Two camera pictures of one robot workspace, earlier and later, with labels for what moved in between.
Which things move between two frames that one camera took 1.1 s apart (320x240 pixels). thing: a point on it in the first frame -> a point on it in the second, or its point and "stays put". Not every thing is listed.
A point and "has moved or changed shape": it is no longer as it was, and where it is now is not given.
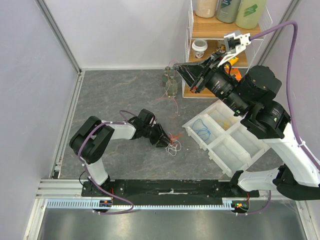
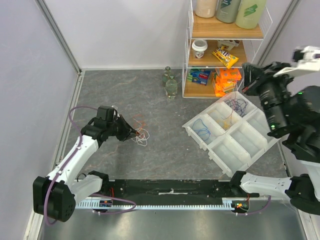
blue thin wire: [201, 129] stays put
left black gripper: [161, 143] -> [128, 132]
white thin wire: [173, 148] -> [141, 138]
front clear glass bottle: [171, 88] stays put
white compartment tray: [230, 144] stays put
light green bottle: [249, 12] stays put
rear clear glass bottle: [165, 76] stays put
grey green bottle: [227, 10] stays put
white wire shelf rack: [206, 36] stays put
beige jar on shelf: [205, 8] stays put
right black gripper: [203, 75] -> [255, 81]
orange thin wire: [172, 137] has moved or changed shape
